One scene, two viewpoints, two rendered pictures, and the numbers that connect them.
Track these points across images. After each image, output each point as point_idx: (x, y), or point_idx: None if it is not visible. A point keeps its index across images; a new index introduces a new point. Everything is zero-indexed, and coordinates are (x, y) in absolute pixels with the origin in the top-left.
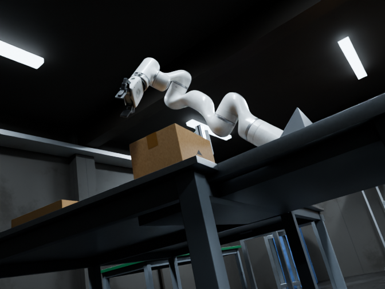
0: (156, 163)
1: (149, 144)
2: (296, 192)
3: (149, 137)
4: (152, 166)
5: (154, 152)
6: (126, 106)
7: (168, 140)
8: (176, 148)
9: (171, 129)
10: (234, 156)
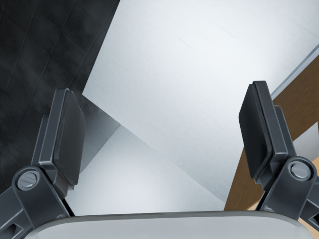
0: (296, 111)
1: (311, 135)
2: None
3: (306, 158)
4: (310, 96)
5: (295, 129)
6: (266, 198)
7: (248, 179)
8: (239, 170)
9: (230, 209)
10: (110, 136)
